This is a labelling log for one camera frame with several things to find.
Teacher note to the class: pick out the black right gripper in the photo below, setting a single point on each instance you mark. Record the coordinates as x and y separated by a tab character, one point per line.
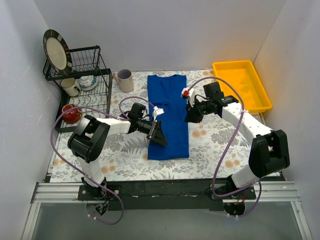
194	110

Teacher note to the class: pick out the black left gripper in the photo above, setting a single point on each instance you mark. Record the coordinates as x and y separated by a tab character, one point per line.
152	131

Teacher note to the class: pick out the blue printed t shirt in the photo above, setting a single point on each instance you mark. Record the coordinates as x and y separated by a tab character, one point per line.
165	93

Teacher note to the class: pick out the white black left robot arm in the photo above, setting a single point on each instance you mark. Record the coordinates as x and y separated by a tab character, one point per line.
89	137

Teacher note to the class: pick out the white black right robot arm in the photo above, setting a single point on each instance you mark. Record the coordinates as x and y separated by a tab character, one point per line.
269	151

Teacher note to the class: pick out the yellow plastic bin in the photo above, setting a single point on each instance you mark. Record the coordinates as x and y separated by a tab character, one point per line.
242	76

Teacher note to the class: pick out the beige ceramic mug purple inside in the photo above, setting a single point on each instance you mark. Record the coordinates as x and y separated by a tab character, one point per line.
124	78

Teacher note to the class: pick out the red cup in rack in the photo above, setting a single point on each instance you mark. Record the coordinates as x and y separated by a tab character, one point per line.
71	116

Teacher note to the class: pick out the blue white teapot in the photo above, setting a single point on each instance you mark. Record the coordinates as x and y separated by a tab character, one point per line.
88	82

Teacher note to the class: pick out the cream mug in rack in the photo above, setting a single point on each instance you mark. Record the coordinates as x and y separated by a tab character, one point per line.
71	86

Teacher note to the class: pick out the dark rimmed cream plate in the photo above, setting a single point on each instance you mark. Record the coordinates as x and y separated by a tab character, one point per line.
57	52

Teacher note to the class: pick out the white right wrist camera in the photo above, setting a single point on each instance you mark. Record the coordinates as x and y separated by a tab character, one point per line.
189	95

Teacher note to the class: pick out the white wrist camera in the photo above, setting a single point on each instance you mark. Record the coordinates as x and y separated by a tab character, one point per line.
157	112
189	95

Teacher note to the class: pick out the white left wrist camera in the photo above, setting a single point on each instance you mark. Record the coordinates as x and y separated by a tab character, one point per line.
157	112

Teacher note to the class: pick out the black wire dish rack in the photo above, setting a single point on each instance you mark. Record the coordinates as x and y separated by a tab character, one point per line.
87	61

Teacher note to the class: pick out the aluminium frame rail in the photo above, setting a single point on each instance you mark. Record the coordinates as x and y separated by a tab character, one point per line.
273	212

